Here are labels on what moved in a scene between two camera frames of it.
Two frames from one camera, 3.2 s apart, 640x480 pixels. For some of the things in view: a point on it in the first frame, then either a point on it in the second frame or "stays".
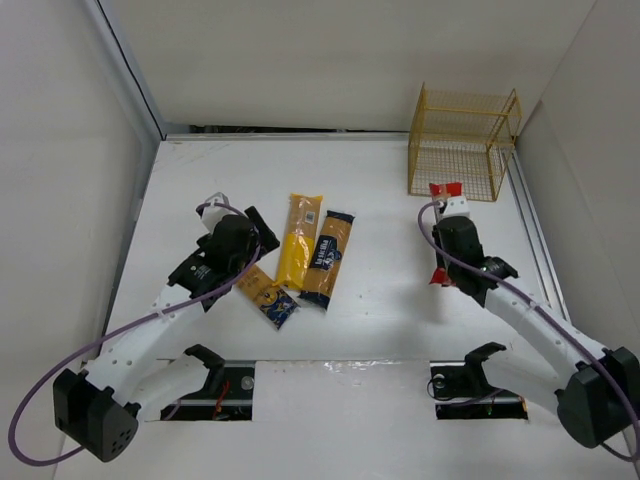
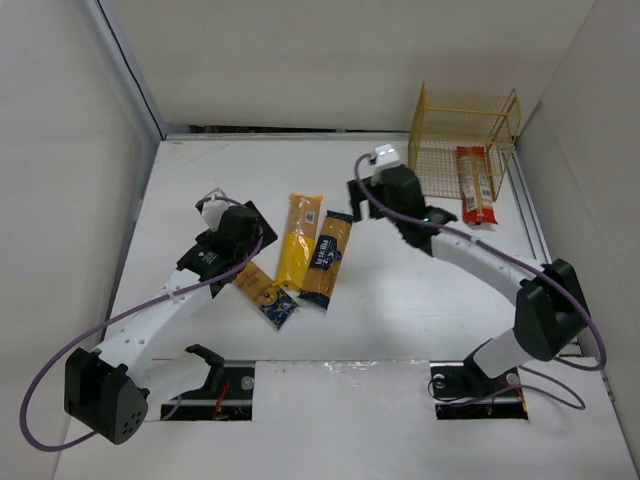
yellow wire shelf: (457, 137) stays
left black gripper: (263, 228) stays
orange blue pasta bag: (277, 305) stays
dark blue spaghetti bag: (329, 248) stays
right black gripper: (445, 189) -> (364, 190)
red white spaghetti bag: (440, 192) -> (477, 200)
